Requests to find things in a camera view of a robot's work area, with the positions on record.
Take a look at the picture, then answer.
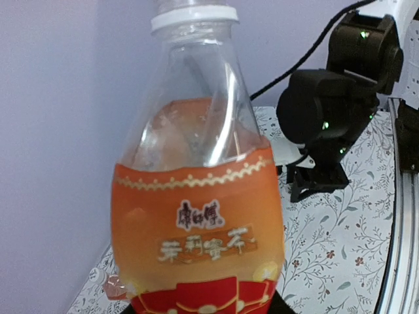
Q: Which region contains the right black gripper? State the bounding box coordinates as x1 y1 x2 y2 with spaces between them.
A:
287 149 348 203

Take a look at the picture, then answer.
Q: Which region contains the orange bottle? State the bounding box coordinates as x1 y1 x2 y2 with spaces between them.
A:
102 274 127 301
111 1 285 313

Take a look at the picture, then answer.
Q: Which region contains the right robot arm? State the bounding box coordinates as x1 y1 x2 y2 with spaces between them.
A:
276 1 418 203

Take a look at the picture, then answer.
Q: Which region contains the floral table mat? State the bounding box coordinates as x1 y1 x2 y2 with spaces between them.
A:
65 105 403 314

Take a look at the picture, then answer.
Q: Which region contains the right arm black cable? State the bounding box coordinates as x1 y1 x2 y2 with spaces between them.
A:
250 0 371 101

